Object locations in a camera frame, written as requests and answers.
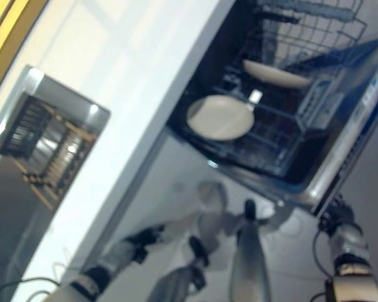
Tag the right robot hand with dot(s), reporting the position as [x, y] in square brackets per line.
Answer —
[337, 215]

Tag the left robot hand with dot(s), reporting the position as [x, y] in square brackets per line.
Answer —
[143, 240]

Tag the cream ceramic plate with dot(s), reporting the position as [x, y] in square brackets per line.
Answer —
[277, 75]
[220, 118]

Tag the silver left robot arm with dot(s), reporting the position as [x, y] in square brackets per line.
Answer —
[104, 270]

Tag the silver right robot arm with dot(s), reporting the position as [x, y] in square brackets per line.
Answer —
[352, 264]

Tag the dishwasher door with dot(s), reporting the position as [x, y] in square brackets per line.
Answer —
[349, 132]

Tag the grey dishwasher cutlery basket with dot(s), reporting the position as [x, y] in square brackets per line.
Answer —
[318, 104]

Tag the black dish drying rack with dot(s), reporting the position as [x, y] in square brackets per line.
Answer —
[50, 144]

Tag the stainless steel sink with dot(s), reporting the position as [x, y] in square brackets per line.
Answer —
[6, 195]

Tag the yellow glass window dark frame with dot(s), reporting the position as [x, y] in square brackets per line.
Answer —
[6, 37]

